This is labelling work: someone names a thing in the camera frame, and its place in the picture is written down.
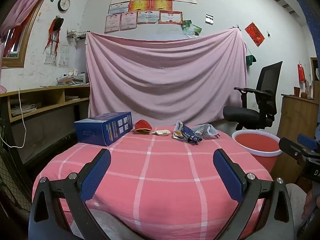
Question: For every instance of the green photo print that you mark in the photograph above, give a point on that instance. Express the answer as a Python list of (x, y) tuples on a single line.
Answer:
[(196, 30), (185, 26)]

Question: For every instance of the stack of books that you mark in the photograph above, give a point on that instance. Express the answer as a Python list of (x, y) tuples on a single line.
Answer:
[(72, 78)]

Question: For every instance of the orange fruit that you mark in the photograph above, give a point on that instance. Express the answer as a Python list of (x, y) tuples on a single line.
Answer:
[(304, 95)]

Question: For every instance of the wooden shelf desk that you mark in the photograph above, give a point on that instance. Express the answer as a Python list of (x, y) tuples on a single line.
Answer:
[(50, 90)]

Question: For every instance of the silver grey wrapper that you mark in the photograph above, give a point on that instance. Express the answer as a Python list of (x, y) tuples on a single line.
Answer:
[(207, 130)]

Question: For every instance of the pink curtain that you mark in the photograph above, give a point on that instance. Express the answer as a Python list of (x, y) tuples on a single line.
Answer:
[(25, 2)]

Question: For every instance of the small black-and-white photo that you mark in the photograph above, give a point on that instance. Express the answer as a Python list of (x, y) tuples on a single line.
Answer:
[(209, 19)]

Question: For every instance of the red tassel wall hanging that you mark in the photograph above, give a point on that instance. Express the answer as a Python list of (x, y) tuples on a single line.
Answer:
[(53, 30)]

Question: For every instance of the red pouch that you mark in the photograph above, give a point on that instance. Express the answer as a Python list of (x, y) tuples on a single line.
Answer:
[(142, 125)]

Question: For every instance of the group of wall certificates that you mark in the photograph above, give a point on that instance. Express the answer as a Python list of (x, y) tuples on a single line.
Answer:
[(140, 5)]

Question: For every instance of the wooden window frame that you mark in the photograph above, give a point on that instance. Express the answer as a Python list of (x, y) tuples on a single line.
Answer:
[(22, 55)]

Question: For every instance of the blue cardboard box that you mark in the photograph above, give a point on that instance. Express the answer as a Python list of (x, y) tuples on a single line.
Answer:
[(92, 132)]

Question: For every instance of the red paper wall decoration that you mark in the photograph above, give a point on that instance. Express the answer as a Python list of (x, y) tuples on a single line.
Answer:
[(254, 33)]

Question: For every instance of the black office chair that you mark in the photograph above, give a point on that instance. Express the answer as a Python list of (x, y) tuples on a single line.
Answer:
[(268, 80)]

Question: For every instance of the person's right hand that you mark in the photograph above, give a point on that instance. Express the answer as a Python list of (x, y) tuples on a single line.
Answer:
[(308, 205)]

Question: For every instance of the blue snack wrapper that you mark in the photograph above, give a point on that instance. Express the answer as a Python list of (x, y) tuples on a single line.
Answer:
[(187, 133)]

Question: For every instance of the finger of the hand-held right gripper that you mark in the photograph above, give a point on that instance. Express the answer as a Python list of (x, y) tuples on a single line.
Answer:
[(308, 141), (291, 147)]

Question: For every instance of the red cup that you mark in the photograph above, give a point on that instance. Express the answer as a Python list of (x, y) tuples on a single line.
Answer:
[(296, 91)]

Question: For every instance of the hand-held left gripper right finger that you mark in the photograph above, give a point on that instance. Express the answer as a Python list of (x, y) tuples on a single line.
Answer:
[(228, 177)]

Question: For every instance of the metal wall rack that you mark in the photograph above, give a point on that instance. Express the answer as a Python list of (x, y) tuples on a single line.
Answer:
[(75, 35)]

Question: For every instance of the pile of papers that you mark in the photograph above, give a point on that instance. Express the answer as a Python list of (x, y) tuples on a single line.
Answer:
[(25, 108)]

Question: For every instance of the red bucket with white rim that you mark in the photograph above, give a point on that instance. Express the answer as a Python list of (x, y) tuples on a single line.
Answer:
[(255, 143)]

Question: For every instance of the wooden door frame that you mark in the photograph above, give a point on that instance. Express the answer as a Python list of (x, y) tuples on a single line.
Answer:
[(312, 65)]

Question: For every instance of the blue dotted curtain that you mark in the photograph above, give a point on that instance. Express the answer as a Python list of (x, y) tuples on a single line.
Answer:
[(312, 25)]

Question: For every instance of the white plastic piece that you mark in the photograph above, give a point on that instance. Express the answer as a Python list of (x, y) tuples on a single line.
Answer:
[(161, 132)]

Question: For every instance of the round wall clock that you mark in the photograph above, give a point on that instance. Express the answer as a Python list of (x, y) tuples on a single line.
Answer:
[(63, 4)]

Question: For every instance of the red hanging ornament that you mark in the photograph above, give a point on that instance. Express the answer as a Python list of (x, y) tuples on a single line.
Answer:
[(301, 72)]

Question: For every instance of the pink hanging sheet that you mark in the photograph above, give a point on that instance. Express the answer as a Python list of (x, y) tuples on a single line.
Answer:
[(162, 80)]

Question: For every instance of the white wall calendar sheets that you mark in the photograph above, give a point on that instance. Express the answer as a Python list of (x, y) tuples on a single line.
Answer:
[(56, 57)]

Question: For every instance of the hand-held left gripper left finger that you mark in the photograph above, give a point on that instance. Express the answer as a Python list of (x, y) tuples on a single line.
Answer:
[(96, 175)]

